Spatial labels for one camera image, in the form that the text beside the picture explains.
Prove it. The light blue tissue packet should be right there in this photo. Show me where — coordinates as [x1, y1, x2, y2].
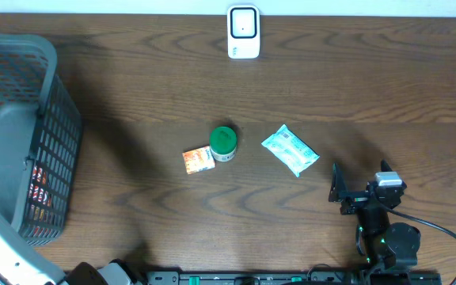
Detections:
[261, 124, 320, 177]

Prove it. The green lidded jar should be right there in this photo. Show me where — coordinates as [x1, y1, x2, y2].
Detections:
[209, 127, 238, 162]

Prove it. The orange snack box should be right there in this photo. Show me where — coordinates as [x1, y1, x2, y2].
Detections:
[182, 146, 215, 174]

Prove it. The red Top chocolate bar wrapper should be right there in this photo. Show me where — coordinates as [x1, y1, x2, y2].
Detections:
[27, 165, 54, 237]

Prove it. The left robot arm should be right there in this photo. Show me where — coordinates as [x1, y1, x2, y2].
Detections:
[0, 214, 148, 285]

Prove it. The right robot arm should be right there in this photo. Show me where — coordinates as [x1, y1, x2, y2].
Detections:
[329, 161, 421, 284]

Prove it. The white barcode scanner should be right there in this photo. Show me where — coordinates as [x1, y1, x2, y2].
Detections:
[226, 5, 261, 59]

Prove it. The grey plastic mesh basket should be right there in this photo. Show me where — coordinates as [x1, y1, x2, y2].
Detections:
[0, 34, 82, 246]

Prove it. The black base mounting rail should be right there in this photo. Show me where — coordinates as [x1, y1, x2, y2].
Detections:
[146, 268, 442, 285]

